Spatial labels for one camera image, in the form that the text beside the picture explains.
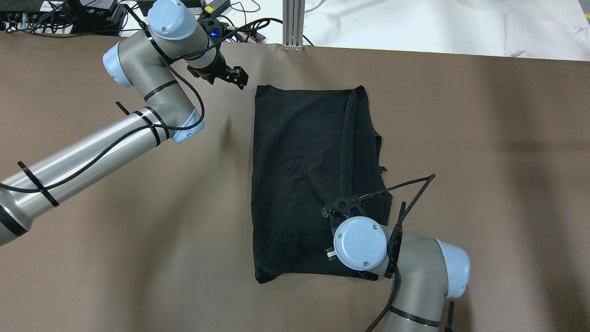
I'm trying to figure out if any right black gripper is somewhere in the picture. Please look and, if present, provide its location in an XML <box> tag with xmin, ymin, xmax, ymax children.
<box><xmin>322</xmin><ymin>195</ymin><xmax>367</xmax><ymax>262</ymax></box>

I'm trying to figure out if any black t-shirt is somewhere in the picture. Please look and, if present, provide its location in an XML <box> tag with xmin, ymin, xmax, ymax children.
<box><xmin>251</xmin><ymin>85</ymin><xmax>385</xmax><ymax>284</ymax></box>

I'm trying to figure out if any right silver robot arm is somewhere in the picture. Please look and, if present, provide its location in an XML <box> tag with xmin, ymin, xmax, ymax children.
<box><xmin>322</xmin><ymin>195</ymin><xmax>470</xmax><ymax>332</ymax></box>

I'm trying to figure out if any aluminium frame cage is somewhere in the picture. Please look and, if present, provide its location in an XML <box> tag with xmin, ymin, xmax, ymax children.
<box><xmin>282</xmin><ymin>0</ymin><xmax>306</xmax><ymax>52</ymax></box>

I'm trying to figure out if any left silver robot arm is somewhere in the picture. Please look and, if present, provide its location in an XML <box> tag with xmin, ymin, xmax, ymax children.
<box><xmin>0</xmin><ymin>0</ymin><xmax>248</xmax><ymax>244</ymax></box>

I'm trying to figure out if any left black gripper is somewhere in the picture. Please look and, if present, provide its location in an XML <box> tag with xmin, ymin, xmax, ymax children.
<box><xmin>186</xmin><ymin>52</ymin><xmax>249</xmax><ymax>90</ymax></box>

